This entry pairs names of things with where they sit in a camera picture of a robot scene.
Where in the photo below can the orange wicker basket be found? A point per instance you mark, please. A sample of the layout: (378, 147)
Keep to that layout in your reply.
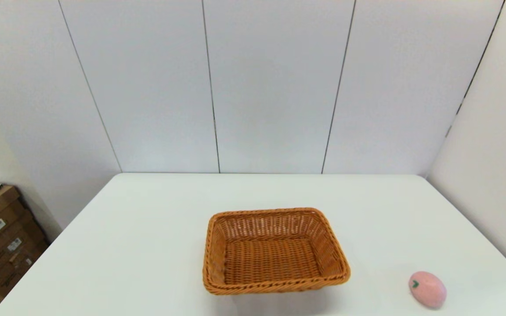
(275, 259)

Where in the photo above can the pink peach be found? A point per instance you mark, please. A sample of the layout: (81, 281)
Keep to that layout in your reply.
(428, 290)

